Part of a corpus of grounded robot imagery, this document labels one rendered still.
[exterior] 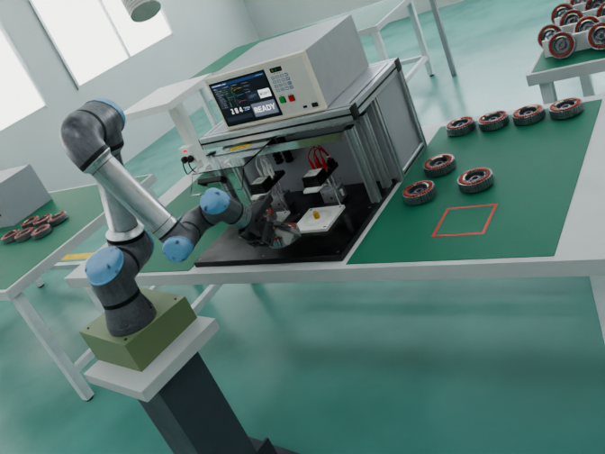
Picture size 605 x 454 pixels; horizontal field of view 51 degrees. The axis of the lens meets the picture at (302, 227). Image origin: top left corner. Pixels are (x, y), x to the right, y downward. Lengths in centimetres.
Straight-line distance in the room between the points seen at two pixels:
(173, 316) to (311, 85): 86
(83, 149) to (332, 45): 96
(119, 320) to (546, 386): 146
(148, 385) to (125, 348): 13
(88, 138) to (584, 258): 127
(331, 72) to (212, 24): 715
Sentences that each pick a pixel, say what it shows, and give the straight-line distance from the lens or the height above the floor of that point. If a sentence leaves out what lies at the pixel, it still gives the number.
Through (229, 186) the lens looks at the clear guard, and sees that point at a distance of 213.
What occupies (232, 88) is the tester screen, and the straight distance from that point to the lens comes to 229.
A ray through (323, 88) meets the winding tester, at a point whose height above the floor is 117.
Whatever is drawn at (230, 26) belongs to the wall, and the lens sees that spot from 961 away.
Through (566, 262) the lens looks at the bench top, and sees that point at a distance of 167.
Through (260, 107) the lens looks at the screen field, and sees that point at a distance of 226.
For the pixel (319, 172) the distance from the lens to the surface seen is 219.
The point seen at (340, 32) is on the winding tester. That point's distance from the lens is 232.
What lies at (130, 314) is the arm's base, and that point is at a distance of 193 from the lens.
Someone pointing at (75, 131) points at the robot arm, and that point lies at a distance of 175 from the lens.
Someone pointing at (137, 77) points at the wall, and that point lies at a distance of 811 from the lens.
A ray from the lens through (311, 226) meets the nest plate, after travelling 217.
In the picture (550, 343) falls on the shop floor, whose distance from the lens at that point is 258.
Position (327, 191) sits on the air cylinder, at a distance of 228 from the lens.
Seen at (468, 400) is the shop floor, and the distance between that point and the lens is 244.
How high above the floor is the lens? 169
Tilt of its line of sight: 25 degrees down
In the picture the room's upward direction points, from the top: 24 degrees counter-clockwise
